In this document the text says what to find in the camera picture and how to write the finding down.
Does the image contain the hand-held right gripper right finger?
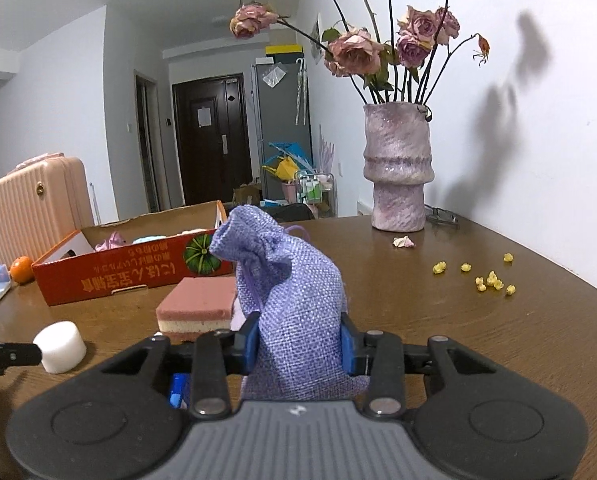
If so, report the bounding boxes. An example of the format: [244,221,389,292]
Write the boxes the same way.
[339,312,484,419]

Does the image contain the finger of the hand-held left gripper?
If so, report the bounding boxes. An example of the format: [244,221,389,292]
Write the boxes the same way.
[0,342,43,376]

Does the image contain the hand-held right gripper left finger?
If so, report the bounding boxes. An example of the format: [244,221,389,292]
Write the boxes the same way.
[92,312,262,421]

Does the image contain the white foam cylinder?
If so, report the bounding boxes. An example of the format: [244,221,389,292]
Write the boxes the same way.
[32,321,87,375]

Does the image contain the purple drawstring sachet bag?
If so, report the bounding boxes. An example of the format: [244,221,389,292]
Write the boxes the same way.
[209,204,371,403]

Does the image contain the blue tissue packet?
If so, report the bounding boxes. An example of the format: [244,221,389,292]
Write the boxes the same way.
[168,372,192,411]

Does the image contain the orange cardboard box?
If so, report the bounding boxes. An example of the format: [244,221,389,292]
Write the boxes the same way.
[31,200,236,307]

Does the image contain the mauve satin scrunchie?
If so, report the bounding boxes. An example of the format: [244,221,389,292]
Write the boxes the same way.
[94,231,125,252]

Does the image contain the pink layered sponge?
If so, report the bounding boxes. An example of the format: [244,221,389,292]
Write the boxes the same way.
[156,276,239,345]

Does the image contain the orange fruit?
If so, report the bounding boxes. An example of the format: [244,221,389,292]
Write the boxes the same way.
[9,256,35,283]

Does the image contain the dark chair back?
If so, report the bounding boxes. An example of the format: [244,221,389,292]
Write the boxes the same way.
[261,203,316,222]

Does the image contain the pink ribbed suitcase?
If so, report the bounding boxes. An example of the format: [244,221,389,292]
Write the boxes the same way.
[0,152,95,268]

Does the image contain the brown cardboard carton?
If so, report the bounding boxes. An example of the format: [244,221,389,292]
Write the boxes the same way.
[232,183,263,206]

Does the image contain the scattered yellow bits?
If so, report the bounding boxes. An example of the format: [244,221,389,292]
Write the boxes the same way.
[431,252,518,297]

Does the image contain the eyeglasses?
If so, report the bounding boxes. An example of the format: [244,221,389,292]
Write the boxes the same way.
[425,205,461,228]

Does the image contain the yellow bag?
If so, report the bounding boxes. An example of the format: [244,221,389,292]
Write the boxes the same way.
[263,157,299,181]

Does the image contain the purple ceramic vase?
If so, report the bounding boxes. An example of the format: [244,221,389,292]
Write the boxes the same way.
[362,101,436,233]

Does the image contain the dark wooden door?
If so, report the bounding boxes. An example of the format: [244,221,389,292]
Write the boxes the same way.
[172,75,254,206]

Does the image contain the purple feather decoration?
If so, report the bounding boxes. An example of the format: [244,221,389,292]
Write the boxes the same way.
[317,127,336,176]

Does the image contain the blue folding rack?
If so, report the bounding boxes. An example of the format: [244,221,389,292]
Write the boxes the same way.
[262,141,315,181]

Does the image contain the interior doorway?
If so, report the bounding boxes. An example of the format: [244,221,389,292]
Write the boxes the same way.
[134,71,165,213]

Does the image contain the grey refrigerator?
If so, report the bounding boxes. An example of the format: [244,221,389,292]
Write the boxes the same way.
[251,62,313,201]

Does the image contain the folded clear umbrella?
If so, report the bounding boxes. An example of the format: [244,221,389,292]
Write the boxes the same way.
[294,57,310,126]

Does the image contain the bunch of dried roses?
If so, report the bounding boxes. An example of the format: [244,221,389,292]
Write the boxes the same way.
[228,0,494,106]

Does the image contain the white wire cart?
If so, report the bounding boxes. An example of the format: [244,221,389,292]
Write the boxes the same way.
[294,170,336,218]

